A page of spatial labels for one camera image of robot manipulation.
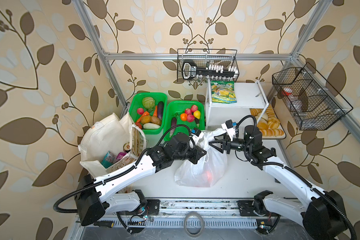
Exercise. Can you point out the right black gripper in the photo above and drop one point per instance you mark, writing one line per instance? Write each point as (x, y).
(224, 145)

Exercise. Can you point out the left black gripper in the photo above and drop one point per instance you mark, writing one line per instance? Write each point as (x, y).
(197, 154)

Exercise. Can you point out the white plastic grocery bag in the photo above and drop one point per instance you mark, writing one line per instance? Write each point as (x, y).
(209, 169)

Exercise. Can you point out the green plastic basket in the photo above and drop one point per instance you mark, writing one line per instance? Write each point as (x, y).
(141, 116)
(180, 113)

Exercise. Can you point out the green white drink can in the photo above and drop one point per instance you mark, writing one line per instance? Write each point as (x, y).
(127, 147)

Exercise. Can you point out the purple snack bag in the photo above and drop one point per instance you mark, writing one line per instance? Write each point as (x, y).
(120, 156)

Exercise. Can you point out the cream canvas tote bag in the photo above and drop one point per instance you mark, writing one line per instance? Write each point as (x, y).
(111, 134)

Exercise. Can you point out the teal red snack bag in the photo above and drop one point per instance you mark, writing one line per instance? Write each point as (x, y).
(108, 160)

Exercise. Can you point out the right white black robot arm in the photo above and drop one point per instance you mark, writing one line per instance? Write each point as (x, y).
(320, 212)

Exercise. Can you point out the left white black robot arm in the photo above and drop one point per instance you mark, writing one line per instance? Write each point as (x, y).
(98, 196)

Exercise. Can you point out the yellow lemon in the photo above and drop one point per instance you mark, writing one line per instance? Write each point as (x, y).
(196, 114)

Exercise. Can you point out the orange fruit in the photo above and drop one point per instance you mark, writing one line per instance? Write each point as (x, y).
(184, 117)

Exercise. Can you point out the small purple eggplant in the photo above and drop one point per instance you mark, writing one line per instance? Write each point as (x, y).
(173, 126)

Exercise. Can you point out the yellow green snack bag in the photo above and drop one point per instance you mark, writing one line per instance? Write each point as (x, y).
(223, 92)

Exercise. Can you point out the white two-tier shelf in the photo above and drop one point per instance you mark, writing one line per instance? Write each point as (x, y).
(249, 96)

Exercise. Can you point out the tray of bread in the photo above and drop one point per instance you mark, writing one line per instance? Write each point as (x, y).
(268, 123)

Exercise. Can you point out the brown potato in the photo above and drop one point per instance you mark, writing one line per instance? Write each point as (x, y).
(156, 120)

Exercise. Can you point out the white radish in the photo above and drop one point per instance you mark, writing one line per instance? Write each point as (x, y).
(151, 126)

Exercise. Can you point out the dark purple eggplant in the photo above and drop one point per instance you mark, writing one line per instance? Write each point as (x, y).
(160, 110)

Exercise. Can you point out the roll of clear tape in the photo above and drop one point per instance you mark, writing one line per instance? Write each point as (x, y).
(196, 221)

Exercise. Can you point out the green cabbage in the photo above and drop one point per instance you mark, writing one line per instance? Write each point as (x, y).
(148, 103)

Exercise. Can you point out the left yellow black screwdriver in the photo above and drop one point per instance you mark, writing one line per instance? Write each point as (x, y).
(104, 224)

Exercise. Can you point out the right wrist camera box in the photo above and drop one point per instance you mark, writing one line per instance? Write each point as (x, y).
(230, 127)

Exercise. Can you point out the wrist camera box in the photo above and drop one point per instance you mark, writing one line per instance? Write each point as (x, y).
(230, 127)
(197, 135)

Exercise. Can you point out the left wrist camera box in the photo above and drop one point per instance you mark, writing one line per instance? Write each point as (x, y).
(197, 135)

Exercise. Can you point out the back black wire basket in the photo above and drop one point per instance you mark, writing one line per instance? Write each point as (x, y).
(202, 65)

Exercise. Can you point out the black wire basket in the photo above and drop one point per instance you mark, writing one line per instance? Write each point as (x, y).
(202, 65)
(314, 103)

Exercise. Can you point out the right black wire basket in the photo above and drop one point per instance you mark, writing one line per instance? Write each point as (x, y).
(314, 103)

